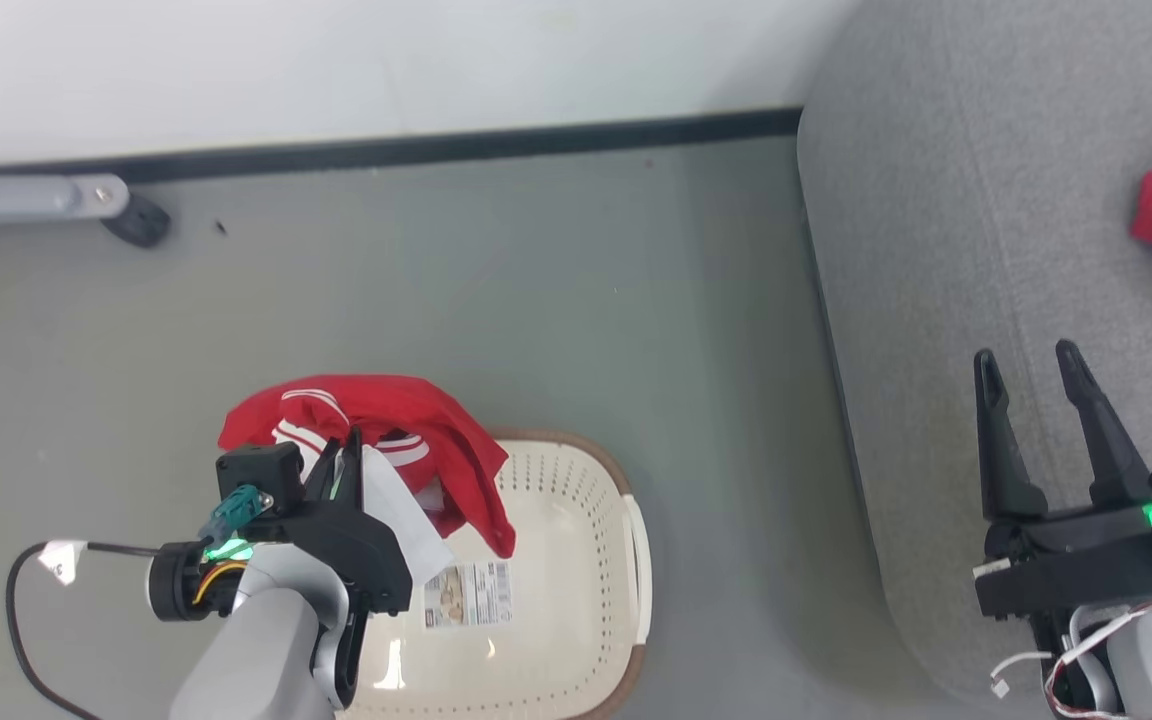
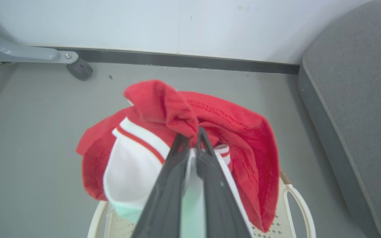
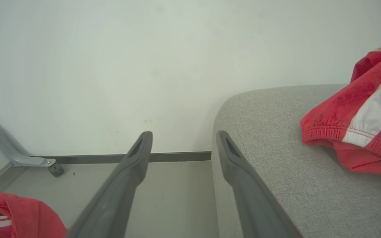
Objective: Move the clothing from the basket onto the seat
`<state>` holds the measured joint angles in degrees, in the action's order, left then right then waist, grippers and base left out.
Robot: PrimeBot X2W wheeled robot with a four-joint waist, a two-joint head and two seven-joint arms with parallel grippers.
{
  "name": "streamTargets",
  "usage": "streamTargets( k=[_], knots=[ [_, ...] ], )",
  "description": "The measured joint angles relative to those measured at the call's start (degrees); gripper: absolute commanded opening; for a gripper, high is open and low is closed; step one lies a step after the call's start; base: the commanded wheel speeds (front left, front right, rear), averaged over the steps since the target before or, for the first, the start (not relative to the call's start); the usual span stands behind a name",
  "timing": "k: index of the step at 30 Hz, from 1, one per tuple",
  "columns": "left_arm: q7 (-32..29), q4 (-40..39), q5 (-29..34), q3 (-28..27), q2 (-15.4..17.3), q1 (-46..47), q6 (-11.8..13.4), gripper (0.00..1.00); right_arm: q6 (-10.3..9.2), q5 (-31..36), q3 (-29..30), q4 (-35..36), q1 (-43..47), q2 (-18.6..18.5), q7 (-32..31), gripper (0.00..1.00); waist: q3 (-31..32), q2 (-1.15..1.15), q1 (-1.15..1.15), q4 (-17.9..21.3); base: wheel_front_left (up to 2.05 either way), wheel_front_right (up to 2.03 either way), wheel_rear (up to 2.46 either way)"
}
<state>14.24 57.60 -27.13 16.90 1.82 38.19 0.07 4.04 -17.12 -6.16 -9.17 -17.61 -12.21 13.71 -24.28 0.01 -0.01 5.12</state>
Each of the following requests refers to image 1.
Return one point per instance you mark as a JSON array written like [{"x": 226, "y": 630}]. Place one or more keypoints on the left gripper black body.
[{"x": 356, "y": 555}]

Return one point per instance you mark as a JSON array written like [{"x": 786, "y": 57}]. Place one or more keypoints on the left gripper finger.
[
  {"x": 352, "y": 465},
  {"x": 326, "y": 482}
]

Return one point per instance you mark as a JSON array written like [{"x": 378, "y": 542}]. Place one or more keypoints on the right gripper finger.
[
  {"x": 1002, "y": 450},
  {"x": 1101, "y": 440}
]

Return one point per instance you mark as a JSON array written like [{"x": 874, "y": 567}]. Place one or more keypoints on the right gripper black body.
[{"x": 1086, "y": 560}]

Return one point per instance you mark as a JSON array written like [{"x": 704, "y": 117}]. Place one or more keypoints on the red garment with white stripes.
[{"x": 406, "y": 410}]

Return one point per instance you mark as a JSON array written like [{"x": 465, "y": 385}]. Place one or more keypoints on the grey fabric sofa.
[{"x": 976, "y": 250}]

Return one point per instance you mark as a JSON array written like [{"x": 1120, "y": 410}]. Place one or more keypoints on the printed label sticker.
[{"x": 468, "y": 593}]

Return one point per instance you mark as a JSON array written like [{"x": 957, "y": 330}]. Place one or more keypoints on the beige perforated laundry basket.
[{"x": 576, "y": 600}]

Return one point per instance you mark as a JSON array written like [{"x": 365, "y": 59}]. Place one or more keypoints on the black baseboard strip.
[{"x": 436, "y": 148}]

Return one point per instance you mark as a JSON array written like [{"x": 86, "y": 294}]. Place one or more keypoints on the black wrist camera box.
[{"x": 261, "y": 468}]

